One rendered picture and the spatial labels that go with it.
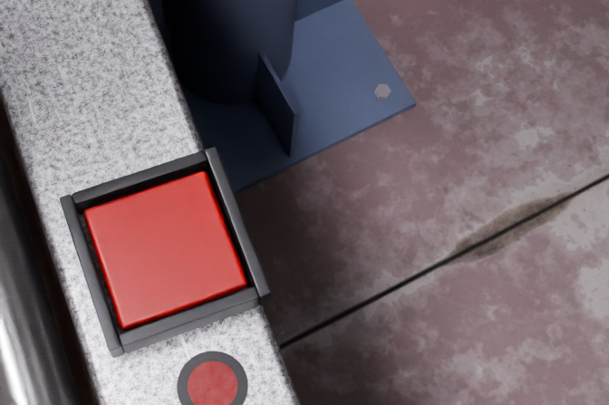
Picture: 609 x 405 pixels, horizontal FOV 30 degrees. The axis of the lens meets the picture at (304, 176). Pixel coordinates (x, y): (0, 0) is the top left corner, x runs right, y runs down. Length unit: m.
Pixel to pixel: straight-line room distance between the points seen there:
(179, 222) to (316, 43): 1.09
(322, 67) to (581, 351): 0.51
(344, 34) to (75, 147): 1.08
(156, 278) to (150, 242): 0.02
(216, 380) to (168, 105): 0.14
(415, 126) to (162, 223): 1.07
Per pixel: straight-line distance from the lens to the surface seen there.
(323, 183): 1.53
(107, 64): 0.57
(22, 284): 0.54
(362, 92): 1.57
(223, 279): 0.52
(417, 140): 1.56
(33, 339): 0.53
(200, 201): 0.53
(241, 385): 0.52
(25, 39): 0.59
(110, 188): 0.53
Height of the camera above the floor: 1.43
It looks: 69 degrees down
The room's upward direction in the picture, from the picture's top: 8 degrees clockwise
